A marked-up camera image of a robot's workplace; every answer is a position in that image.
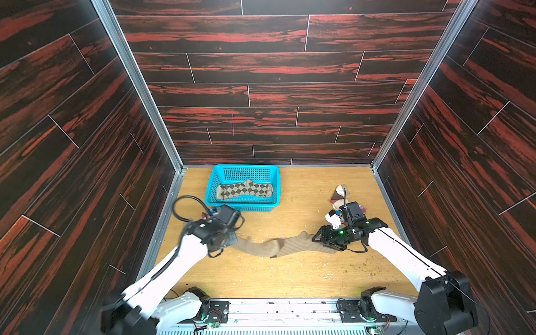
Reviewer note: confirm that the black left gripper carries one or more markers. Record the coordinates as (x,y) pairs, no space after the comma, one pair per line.
(233,237)

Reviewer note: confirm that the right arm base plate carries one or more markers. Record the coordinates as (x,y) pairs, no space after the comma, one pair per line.
(350,310)

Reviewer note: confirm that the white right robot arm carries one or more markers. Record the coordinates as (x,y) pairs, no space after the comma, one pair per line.
(444,301)

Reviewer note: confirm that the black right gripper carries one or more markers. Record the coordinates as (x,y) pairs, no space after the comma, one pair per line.
(329,238)

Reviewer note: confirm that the teal plastic basket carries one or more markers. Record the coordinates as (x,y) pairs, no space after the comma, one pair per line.
(233,174)

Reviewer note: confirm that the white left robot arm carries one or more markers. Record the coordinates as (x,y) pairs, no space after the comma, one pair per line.
(140,308)

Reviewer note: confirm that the tan ribbed sock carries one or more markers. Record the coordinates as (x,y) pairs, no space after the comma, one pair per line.
(301,243)
(267,249)

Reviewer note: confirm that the aluminium corner frame left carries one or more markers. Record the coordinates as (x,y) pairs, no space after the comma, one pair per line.
(112,27)

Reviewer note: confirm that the aluminium corner frame right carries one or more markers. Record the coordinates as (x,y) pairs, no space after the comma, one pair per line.
(445,42)

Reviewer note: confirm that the aluminium corner frame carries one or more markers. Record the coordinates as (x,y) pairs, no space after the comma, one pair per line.
(112,27)
(445,42)

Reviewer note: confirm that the white striped sock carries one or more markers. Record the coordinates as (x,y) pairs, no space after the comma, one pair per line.
(339,201)

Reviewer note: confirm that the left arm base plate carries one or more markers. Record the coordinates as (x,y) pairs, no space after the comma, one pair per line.
(211,311)

